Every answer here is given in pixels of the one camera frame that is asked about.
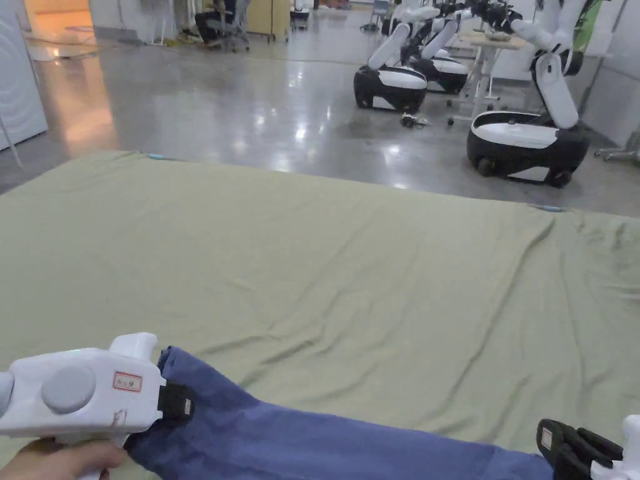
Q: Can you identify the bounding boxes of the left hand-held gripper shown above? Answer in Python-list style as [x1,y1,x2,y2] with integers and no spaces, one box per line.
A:
[0,332,195,480]

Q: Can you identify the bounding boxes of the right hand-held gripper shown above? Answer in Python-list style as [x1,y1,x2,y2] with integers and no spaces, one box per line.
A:
[537,414,640,480]

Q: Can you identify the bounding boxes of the dark blue garment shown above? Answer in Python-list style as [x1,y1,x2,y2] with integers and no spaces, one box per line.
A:
[122,344,557,480]

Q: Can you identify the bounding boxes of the person's left hand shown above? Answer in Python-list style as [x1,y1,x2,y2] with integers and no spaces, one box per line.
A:
[0,437,129,480]

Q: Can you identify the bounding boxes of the bed with pale green sheet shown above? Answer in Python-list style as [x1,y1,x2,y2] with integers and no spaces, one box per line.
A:
[0,149,640,480]

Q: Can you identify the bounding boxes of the white wheeled robot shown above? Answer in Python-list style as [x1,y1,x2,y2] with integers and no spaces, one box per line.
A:
[409,19,471,94]
[466,0,592,189]
[353,22,429,112]

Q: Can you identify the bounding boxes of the wooden top desk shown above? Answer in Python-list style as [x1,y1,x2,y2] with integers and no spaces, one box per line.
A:
[459,31,536,121]

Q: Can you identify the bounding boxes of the wooden cabinet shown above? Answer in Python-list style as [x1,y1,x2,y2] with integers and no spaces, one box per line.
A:
[248,0,291,44]

